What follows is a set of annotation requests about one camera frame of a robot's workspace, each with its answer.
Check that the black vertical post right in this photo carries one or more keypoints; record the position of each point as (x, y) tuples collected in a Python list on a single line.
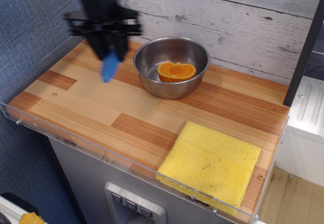
[(305, 55)]

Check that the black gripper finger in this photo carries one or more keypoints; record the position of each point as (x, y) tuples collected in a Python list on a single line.
[(99, 44), (120, 43)]

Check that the silver toy fridge cabinet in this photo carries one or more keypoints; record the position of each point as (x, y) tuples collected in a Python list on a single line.
[(107, 192)]

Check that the orange toy fruit slice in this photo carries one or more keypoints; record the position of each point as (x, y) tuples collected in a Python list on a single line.
[(175, 72)]

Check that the clear acrylic table guard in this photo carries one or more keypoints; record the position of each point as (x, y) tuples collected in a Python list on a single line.
[(122, 121)]

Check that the white toy sink unit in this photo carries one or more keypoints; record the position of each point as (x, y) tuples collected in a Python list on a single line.
[(300, 151)]

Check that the silver metal bowl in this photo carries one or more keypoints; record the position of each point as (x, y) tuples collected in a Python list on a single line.
[(170, 49)]

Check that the yellow folded cloth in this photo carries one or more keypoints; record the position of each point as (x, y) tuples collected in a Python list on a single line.
[(211, 166)]

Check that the blue handled metal fork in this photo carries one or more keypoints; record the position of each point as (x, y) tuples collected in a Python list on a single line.
[(110, 64)]

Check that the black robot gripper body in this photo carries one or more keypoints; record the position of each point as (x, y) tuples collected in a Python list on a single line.
[(103, 16)]

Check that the yellow object bottom left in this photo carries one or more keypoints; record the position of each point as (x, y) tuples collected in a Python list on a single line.
[(31, 218)]

